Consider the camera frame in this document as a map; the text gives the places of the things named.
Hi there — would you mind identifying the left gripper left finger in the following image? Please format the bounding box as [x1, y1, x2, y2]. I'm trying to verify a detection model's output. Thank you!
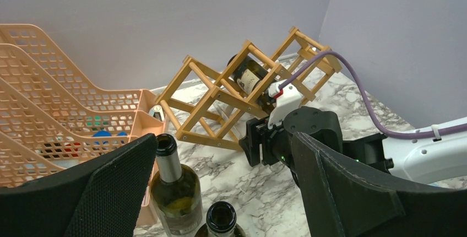
[1, 133, 158, 236]

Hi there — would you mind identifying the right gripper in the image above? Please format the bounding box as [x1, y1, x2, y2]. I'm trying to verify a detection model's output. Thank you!
[238, 117, 295, 168]

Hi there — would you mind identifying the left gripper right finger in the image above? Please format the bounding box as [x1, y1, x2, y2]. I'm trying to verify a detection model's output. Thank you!
[291, 132, 466, 236]

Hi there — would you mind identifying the green wine bottle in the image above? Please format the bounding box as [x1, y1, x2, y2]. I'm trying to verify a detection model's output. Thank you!
[150, 133, 203, 236]
[231, 55, 275, 115]
[194, 201, 247, 237]

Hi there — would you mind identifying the wooden wine rack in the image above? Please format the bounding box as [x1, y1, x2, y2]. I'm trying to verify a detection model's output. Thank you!
[156, 28, 342, 150]

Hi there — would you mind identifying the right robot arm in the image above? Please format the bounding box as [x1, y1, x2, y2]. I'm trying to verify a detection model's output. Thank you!
[238, 106, 466, 184]

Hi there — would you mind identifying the green wine bottle front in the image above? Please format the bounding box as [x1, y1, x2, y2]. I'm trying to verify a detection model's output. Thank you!
[194, 201, 247, 237]

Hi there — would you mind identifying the blue item in organizer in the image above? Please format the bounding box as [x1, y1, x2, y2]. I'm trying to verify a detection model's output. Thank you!
[91, 130, 127, 144]

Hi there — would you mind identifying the pink plastic file organizer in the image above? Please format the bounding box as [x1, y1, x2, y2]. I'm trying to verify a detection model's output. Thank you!
[0, 23, 170, 227]

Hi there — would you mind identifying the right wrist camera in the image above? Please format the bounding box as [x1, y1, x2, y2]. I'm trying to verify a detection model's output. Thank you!
[267, 79, 302, 130]

